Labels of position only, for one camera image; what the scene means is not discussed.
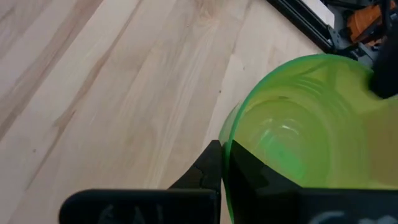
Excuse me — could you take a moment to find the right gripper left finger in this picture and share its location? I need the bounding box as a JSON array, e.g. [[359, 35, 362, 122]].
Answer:
[[58, 139, 223, 224]]

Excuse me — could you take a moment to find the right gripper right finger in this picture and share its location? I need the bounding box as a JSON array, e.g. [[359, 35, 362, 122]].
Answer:
[[223, 139, 398, 224]]

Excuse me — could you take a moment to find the green plastic bowl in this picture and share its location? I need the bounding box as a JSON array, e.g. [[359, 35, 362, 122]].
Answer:
[[217, 53, 398, 224]]

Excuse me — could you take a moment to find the orange object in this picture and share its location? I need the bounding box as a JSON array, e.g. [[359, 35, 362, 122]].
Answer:
[[346, 2, 398, 47]]

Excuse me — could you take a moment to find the black metal table frame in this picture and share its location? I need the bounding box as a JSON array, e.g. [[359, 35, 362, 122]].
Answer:
[[266, 0, 379, 68]]

